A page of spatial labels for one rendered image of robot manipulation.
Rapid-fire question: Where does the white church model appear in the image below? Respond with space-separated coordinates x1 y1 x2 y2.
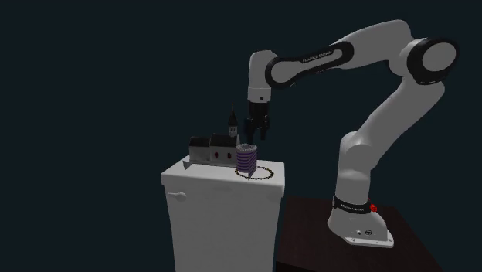
182 103 241 171

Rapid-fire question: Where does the purple striped cup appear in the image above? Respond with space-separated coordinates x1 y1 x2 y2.
235 143 259 182

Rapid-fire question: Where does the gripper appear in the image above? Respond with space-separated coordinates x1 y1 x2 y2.
243 100 271 143

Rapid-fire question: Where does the white toilet tank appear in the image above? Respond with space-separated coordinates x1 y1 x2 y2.
160 155 285 272

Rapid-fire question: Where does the dark robot stand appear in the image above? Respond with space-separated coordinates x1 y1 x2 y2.
276 195 444 272

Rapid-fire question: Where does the dark beaded ring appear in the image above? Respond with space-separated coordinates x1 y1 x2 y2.
234 166 275 181

